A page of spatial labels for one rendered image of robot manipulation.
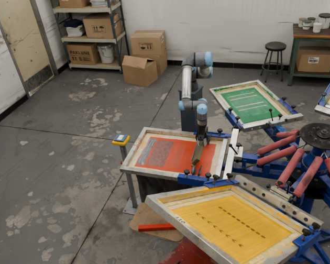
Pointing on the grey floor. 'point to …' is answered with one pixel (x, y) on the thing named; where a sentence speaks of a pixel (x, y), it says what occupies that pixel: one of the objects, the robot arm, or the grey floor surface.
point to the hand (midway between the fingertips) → (201, 145)
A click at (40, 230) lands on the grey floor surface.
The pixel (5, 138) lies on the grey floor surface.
